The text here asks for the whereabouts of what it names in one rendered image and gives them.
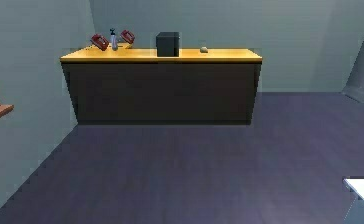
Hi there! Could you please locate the grey spray bottle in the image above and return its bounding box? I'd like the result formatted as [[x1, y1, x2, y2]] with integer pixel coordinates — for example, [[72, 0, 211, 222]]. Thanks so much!
[[109, 28, 119, 52]]

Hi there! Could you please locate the grey door frame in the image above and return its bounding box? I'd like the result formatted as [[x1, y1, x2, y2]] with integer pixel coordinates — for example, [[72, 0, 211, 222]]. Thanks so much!
[[342, 16, 364, 104]]

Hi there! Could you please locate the dark cabinet with yellow top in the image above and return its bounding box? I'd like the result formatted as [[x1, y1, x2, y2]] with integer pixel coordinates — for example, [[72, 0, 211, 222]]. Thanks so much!
[[59, 42, 263, 126]]

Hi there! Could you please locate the black box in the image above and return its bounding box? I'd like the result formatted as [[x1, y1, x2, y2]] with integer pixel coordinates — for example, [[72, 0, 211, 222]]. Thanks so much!
[[155, 31, 180, 58]]

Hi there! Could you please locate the white table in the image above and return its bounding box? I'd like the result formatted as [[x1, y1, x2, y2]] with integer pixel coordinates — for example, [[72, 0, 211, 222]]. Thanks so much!
[[343, 177, 364, 212]]

